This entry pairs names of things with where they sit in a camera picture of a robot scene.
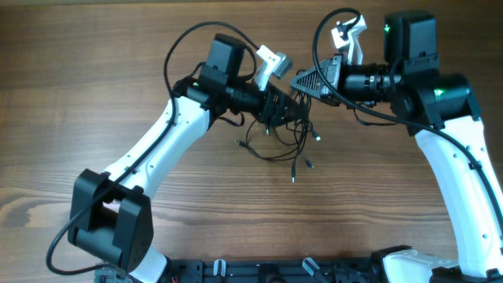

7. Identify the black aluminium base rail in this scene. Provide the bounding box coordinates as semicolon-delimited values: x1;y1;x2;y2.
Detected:
157;257;388;283

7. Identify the left camera black cable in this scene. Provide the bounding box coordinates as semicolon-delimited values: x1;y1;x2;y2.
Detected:
45;20;263;276

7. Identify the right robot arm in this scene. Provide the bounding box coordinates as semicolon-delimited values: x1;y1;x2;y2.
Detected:
290;10;502;282

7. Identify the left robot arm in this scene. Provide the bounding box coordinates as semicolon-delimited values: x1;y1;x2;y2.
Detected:
68;34;307;282

